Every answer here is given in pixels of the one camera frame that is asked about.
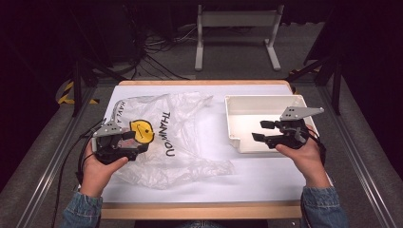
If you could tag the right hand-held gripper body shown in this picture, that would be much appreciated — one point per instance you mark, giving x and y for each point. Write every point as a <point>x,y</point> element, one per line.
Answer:
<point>294,129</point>

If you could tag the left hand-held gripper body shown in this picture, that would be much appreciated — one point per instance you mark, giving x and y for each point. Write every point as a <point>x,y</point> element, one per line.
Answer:
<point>107,148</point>

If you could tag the clear printed plastic bag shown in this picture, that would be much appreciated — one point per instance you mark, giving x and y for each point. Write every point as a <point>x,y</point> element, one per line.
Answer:
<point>190,126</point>

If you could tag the person's left hand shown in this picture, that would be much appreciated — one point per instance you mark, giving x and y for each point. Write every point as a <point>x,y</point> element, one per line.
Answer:
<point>95,174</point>

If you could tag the person's right hand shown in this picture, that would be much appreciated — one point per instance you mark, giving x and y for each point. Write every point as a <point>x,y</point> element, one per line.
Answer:
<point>309,161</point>

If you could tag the white plastic tray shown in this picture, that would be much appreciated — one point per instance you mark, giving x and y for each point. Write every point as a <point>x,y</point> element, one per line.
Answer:
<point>250,107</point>

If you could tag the black metal stand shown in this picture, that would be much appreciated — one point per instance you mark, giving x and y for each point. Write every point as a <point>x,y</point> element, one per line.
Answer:
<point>77,85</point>
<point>336,85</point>

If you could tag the yellow and black striped tape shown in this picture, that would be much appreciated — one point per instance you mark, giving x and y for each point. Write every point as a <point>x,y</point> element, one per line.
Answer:
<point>65,95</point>

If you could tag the person's denim-clad body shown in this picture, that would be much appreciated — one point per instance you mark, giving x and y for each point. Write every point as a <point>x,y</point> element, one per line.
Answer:
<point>199,225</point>

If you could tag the white metal stand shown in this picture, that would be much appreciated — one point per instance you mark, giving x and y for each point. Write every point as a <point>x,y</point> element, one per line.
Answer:
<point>237,18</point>

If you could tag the aluminium floor rail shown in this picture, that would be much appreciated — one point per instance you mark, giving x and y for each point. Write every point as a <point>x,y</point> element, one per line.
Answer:
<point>355,164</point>
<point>53,164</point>

